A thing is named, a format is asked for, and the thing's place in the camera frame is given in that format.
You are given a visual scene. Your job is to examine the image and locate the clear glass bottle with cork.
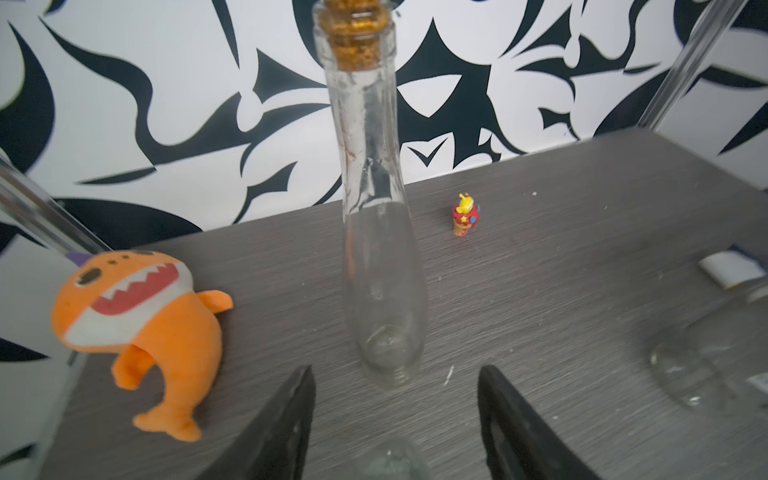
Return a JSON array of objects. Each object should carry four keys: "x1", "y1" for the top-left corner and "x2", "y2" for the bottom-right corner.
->
[{"x1": 313, "y1": 1, "x2": 428, "y2": 389}]

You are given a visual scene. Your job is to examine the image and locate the yellow blue bottle label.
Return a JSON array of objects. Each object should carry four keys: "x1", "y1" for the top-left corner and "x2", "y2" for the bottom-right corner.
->
[{"x1": 698, "y1": 244, "x2": 767, "y2": 290}]

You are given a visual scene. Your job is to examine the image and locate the small clear bottle with cork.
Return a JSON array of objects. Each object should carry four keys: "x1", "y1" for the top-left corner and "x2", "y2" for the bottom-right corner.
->
[{"x1": 333, "y1": 438, "x2": 433, "y2": 480}]

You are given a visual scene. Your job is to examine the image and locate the orange shark plush toy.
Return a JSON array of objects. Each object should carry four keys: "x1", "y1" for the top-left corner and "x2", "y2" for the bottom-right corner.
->
[{"x1": 52, "y1": 250, "x2": 234, "y2": 442}]

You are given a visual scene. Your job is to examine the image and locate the tall clear bottle yellow label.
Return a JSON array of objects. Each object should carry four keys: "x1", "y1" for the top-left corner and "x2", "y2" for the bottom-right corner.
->
[{"x1": 650, "y1": 280, "x2": 767, "y2": 419}]

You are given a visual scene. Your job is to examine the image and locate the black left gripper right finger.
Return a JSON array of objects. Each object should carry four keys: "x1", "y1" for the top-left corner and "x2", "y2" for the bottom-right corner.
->
[{"x1": 478, "y1": 365, "x2": 599, "y2": 480}]

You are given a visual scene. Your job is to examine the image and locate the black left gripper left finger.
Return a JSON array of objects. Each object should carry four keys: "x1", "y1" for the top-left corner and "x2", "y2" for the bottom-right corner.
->
[{"x1": 198, "y1": 365, "x2": 316, "y2": 480}]

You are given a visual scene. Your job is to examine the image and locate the small red yellow toy figure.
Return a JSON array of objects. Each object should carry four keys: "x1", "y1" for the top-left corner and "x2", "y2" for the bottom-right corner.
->
[{"x1": 452, "y1": 193, "x2": 480, "y2": 237}]

